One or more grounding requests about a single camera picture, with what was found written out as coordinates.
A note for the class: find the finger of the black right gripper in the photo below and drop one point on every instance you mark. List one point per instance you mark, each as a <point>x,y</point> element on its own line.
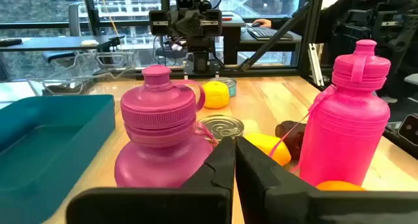
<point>181,25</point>
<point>199,25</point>

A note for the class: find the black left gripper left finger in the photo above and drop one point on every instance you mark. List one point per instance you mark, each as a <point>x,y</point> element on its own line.
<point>183,204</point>

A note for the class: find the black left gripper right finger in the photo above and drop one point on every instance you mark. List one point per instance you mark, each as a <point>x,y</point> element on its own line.
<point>294,204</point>

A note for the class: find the smooth orange toy fruit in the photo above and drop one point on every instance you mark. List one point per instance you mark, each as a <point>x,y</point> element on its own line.
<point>339,186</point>

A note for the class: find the round yellow-orange toy fruit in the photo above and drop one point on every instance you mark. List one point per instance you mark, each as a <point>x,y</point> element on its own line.
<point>215,95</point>

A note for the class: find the pull-tab tin can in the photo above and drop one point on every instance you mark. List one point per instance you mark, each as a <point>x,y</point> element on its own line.
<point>222,126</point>

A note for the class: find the purple squat water bottle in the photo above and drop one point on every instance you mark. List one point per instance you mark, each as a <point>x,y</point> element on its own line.
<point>156,113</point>

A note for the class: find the pink water bottle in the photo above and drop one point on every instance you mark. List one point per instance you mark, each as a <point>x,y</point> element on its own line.
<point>346,126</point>

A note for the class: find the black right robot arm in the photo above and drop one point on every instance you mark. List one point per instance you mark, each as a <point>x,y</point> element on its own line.
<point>200,59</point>

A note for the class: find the idle black robot arm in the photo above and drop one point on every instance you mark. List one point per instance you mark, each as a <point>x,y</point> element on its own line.
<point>375,25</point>

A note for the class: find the small red object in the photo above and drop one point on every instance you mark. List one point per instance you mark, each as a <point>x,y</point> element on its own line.
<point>227,19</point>

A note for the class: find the person's hand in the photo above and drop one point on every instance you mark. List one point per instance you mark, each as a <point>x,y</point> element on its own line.
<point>262,22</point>

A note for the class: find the yellow toy fruit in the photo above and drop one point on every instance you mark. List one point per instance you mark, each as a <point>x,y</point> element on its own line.
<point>267,145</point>

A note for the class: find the dark brown toy fruit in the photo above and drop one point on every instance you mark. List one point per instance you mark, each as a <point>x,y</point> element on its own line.
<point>289,136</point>

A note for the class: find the teal-label tin can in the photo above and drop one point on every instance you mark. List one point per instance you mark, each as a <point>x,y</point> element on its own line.
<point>231,87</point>

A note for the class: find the black keyboard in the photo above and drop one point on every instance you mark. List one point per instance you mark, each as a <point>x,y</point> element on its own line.
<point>269,33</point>

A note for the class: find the small white object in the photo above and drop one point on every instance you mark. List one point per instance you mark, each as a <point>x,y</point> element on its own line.
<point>89,43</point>

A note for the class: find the grey office chair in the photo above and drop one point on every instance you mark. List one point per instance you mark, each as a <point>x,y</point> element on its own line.
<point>74,18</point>

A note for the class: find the clear plastic container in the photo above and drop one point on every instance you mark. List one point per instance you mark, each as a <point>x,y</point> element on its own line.
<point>81,73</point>

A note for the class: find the long black desk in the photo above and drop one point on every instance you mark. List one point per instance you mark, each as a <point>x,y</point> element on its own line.
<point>52,42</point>

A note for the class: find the silver aluminium bar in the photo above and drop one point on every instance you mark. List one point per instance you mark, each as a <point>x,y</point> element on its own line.
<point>316,64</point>

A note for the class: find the person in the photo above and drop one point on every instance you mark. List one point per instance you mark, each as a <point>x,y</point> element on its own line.
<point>330,15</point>

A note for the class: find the teal plastic bin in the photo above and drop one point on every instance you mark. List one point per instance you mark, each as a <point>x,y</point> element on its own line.
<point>49,145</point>

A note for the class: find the black box camera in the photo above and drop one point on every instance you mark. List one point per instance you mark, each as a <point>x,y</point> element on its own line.
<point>409,130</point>

